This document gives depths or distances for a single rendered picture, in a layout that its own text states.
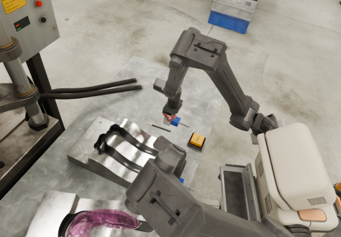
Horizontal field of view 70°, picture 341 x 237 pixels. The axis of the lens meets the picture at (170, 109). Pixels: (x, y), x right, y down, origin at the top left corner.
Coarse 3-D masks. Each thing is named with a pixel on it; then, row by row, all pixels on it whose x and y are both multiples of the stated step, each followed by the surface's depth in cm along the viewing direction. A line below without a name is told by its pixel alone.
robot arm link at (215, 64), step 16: (192, 32) 63; (176, 48) 62; (192, 48) 61; (208, 48) 60; (224, 48) 61; (192, 64) 63; (208, 64) 59; (224, 64) 63; (224, 80) 67; (224, 96) 77; (240, 96) 76; (240, 112) 82; (240, 128) 91
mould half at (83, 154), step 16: (96, 128) 123; (128, 128) 117; (80, 144) 116; (112, 144) 110; (128, 144) 114; (144, 144) 118; (80, 160) 111; (96, 160) 104; (112, 160) 106; (144, 160) 112; (112, 176) 108; (128, 176) 106
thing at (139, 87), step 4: (112, 88) 141; (116, 88) 142; (120, 88) 143; (124, 88) 145; (128, 88) 146; (132, 88) 148; (136, 88) 149; (140, 88) 151; (84, 92) 131; (88, 92) 132; (92, 92) 133; (96, 92) 134; (100, 92) 136; (104, 92) 137; (108, 92) 139; (112, 92) 140; (116, 92) 142; (84, 96) 131; (88, 96) 132; (92, 96) 135
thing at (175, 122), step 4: (164, 116) 121; (168, 116) 121; (176, 116) 123; (164, 120) 122; (172, 120) 121; (176, 120) 122; (180, 120) 124; (168, 124) 123; (172, 124) 122; (176, 124) 121; (184, 124) 121
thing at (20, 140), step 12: (24, 108) 135; (0, 120) 128; (12, 120) 129; (24, 120) 133; (0, 132) 123; (12, 132) 127; (24, 132) 125; (48, 132) 129; (0, 144) 119; (12, 144) 120; (24, 144) 121; (36, 144) 123; (0, 156) 115; (12, 156) 116; (24, 156) 118; (0, 168) 111; (12, 168) 113; (0, 180) 108
